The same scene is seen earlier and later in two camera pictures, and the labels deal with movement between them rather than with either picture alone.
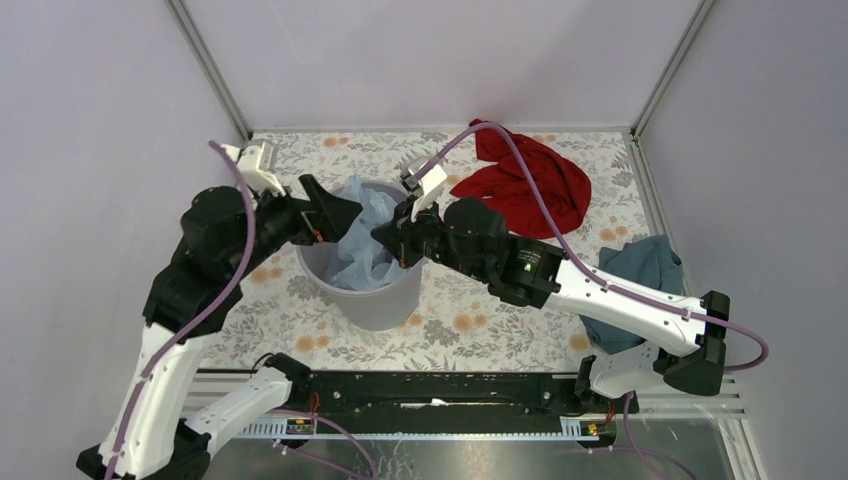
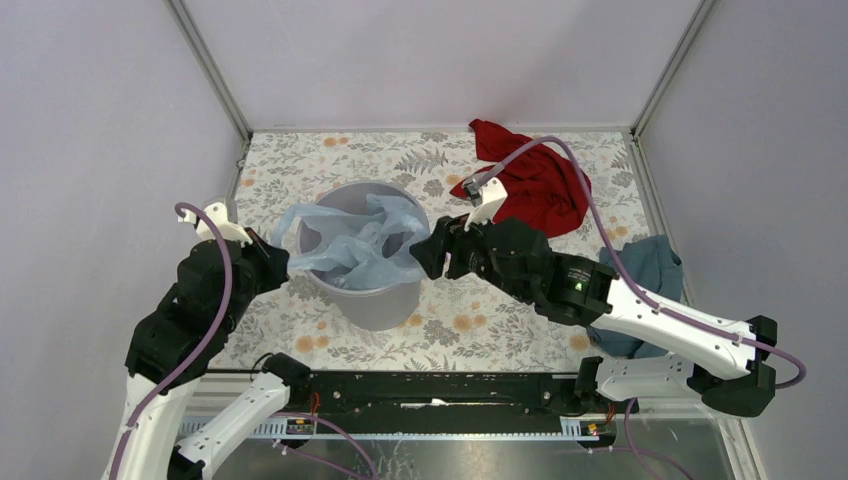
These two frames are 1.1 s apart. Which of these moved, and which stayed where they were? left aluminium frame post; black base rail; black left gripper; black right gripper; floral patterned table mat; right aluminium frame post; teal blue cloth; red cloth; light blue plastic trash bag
Moved: black right gripper; light blue plastic trash bag; black left gripper
Stayed: teal blue cloth; floral patterned table mat; right aluminium frame post; red cloth; black base rail; left aluminium frame post
